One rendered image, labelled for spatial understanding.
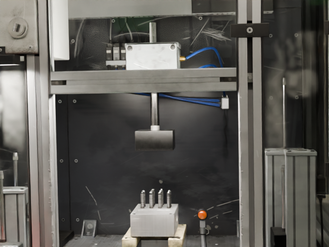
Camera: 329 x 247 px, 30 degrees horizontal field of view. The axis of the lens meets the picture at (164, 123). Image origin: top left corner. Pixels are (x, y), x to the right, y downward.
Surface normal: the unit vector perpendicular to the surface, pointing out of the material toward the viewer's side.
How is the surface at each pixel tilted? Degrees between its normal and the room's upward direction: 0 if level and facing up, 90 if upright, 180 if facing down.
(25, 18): 90
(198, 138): 90
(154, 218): 90
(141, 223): 90
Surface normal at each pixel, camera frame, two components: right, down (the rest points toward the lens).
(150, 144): -0.10, 0.05
